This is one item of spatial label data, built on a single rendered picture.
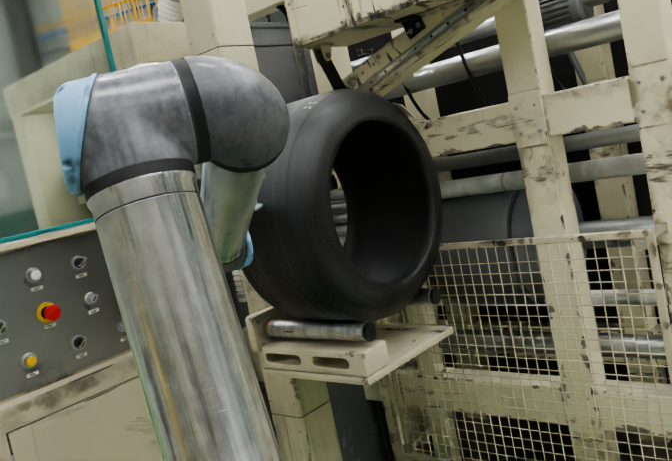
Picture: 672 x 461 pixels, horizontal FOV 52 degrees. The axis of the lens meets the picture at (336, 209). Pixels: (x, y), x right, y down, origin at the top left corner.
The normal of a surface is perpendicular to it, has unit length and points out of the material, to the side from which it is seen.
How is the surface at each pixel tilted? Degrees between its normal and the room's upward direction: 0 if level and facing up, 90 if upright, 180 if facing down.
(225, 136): 129
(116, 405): 90
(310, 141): 60
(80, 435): 90
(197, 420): 77
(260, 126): 117
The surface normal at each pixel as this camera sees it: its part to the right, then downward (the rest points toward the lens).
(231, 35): 0.73, -0.09
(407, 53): -0.65, 0.20
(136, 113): 0.31, -0.19
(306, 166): 0.00, -0.29
